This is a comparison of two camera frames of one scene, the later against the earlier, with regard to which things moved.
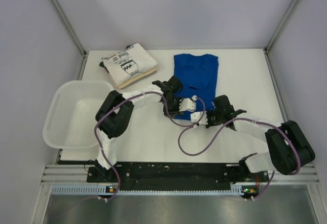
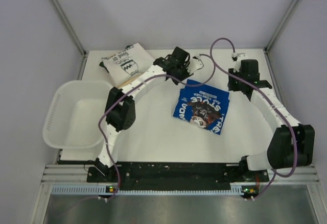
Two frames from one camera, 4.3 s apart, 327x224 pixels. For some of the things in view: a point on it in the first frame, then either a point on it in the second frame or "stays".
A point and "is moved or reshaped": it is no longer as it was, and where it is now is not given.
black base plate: (174, 175) stays
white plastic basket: (70, 121) stays
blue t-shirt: (199, 76) is moved or reshaped
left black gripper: (174, 112) to (184, 66)
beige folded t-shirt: (150, 71) stays
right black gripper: (209, 124) to (232, 86)
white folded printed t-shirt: (128, 63) stays
